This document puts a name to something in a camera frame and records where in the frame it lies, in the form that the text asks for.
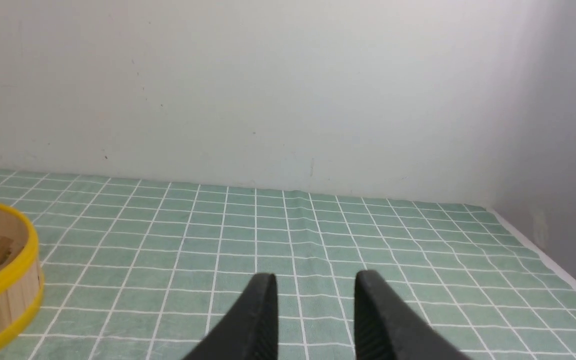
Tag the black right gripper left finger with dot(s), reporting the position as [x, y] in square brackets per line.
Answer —
[250, 328]

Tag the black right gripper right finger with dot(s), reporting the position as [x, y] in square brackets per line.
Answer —
[386, 328]

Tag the green checked tablecloth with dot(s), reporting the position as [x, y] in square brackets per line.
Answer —
[140, 269]

